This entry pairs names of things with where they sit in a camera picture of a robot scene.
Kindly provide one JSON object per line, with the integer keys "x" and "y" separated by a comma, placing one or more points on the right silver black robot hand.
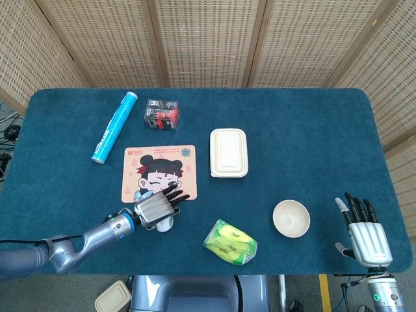
{"x": 370, "y": 242}

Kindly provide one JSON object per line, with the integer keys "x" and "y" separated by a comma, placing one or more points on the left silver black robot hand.
{"x": 152, "y": 208}

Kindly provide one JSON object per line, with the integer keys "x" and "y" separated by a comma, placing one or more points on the white computer mouse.
{"x": 164, "y": 226}

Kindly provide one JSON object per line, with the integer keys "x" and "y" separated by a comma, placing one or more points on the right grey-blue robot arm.
{"x": 386, "y": 294}

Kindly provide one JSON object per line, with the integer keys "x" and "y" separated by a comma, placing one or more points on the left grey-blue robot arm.
{"x": 97, "y": 232}

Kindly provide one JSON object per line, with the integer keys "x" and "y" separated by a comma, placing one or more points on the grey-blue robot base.
{"x": 195, "y": 294}

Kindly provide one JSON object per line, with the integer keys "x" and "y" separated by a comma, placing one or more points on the pink cartoon girl mouse pad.
{"x": 162, "y": 156}

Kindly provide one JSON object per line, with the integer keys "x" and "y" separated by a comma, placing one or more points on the beige round bowl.
{"x": 291, "y": 219}

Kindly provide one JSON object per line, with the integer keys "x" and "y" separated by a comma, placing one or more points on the green snack packet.
{"x": 230, "y": 243}

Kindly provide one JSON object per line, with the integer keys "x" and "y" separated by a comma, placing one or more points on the blue cylindrical tube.
{"x": 113, "y": 128}

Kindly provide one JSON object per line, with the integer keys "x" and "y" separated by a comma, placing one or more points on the black red clear-wrapped box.
{"x": 162, "y": 115}

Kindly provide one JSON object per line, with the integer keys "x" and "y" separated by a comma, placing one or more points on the white lidded lunch box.
{"x": 228, "y": 152}

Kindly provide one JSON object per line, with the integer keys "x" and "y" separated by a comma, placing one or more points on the beige lidded lunch box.
{"x": 113, "y": 297}

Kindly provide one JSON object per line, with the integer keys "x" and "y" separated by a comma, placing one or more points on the black caster wheel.
{"x": 295, "y": 306}

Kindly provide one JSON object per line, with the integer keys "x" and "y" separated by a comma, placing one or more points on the metal table leg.
{"x": 282, "y": 292}

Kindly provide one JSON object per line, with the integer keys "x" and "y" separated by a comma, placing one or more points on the blue table cloth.
{"x": 292, "y": 146}

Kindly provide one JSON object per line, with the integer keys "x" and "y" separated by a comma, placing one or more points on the woven bamboo folding screen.
{"x": 208, "y": 42}

